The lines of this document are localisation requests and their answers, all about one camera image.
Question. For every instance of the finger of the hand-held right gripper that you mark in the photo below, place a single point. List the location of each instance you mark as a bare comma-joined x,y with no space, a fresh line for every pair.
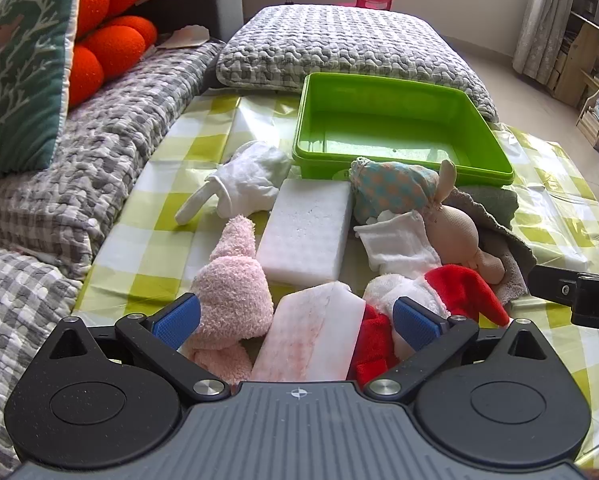
549,285

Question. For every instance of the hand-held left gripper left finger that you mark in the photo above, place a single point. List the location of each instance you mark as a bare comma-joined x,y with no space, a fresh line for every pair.
177,322

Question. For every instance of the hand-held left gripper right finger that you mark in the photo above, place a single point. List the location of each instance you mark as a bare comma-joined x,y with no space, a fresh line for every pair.
414,322

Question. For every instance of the red and white santa plush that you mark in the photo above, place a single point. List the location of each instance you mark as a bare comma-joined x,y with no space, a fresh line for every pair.
454,285

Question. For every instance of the pink fluffy sock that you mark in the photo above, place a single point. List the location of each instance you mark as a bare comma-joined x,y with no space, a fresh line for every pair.
234,285

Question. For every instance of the grey-green towel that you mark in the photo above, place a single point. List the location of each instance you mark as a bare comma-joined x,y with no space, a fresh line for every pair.
499,205

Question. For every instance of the pink-stained white sponge block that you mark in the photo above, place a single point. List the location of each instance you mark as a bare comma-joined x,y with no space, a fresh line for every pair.
309,330

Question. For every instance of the rabbit doll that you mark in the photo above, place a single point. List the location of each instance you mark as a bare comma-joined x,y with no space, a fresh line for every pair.
394,185

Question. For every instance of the green plastic box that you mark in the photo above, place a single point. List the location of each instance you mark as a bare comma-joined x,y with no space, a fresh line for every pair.
379,125

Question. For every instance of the white folded gauze cloth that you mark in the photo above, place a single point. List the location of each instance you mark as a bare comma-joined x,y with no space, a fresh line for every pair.
399,245

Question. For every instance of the yellow-green checked plastic tablecloth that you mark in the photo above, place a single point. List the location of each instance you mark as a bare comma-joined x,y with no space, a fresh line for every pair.
179,160

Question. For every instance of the grey checked quilted sofa cover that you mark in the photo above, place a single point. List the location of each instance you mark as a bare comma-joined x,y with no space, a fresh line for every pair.
104,125

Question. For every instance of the wooden shelf unit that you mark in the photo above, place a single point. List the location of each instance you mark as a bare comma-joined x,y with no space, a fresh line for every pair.
589,60

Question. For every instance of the beige curtain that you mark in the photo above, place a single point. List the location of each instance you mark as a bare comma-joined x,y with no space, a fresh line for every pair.
544,20

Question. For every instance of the orange carrot plush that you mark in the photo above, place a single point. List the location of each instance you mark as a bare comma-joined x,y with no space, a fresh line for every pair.
114,45

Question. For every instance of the teal branch-print pillow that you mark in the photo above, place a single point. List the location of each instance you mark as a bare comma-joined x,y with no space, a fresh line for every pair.
19,85

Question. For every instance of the crumpled white paper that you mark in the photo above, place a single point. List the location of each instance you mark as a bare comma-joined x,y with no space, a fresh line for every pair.
184,37

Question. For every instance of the grey quilted cushion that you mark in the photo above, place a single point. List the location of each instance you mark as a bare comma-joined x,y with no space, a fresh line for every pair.
329,40

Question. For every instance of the grey fabric sofa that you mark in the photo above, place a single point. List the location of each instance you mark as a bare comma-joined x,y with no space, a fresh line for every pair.
199,5

